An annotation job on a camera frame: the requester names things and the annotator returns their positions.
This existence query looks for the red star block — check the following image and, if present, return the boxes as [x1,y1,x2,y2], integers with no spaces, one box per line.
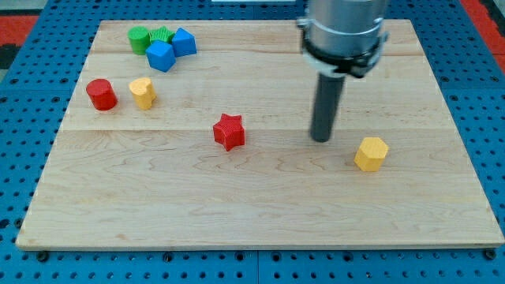
[213,114,245,151]

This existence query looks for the red cylinder block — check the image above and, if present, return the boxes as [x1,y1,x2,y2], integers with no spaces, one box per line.
[86,79,118,110]

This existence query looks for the yellow heart block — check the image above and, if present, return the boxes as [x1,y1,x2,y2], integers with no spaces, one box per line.
[129,77,157,110]

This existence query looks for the blue cube block rear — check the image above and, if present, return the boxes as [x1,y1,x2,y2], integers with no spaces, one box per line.
[171,28,197,57]

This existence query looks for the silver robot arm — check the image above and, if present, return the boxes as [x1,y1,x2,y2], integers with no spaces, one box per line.
[296,0,388,78]

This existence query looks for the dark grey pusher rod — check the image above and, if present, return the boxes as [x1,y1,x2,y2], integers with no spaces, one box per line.
[310,73,345,143]

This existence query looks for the blue cube block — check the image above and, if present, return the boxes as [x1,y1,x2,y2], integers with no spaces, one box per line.
[171,28,197,57]
[146,40,176,72]

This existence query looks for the blue cube block front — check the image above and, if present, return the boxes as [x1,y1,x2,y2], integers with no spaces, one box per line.
[146,40,176,72]

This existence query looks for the green star block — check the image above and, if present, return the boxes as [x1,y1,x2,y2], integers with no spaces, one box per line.
[149,26,175,43]

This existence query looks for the green cylinder block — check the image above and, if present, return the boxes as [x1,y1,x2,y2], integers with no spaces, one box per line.
[127,26,151,55]

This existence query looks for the wooden board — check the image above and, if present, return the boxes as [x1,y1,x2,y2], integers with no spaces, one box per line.
[16,20,504,251]

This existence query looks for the yellow hexagon block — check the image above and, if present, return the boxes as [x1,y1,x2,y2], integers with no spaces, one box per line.
[353,137,389,172]

